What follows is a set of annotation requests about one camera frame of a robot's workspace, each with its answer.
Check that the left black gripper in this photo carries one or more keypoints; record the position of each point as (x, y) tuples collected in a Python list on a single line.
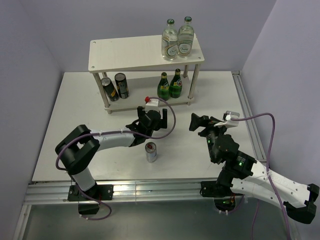
[(162, 122)]

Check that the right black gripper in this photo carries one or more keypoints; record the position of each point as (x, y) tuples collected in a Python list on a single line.
[(196, 121)]

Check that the green bottle yellow label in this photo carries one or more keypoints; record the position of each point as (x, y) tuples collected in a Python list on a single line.
[(163, 88)]

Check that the silver can red tab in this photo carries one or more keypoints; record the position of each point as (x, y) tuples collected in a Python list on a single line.
[(151, 152)]

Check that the green bottle red label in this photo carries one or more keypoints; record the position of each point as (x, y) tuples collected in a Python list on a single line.
[(175, 88)]

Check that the clear glass bottle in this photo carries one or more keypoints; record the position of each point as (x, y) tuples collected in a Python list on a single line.
[(169, 41), (185, 37)]

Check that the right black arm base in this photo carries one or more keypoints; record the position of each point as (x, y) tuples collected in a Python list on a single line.
[(225, 201)]

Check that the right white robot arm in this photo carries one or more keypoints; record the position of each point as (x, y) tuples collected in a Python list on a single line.
[(242, 174)]

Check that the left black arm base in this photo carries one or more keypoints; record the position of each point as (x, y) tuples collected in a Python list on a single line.
[(86, 204)]

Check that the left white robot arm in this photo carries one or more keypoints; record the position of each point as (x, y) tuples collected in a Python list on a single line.
[(78, 149)]

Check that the black yellow can left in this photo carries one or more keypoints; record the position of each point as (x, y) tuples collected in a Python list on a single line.
[(109, 89)]

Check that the black green can right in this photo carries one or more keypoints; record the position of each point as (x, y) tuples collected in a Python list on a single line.
[(122, 86)]

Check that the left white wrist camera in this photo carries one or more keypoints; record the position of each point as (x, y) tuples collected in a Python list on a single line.
[(151, 104)]

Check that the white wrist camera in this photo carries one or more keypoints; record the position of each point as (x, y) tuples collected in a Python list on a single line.
[(151, 104), (229, 119)]

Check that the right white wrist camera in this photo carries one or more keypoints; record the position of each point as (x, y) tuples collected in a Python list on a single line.
[(229, 119)]

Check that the aluminium side rail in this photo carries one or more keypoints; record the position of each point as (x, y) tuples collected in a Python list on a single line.
[(255, 139)]

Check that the aluminium front rail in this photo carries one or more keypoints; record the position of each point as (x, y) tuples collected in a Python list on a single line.
[(50, 193)]

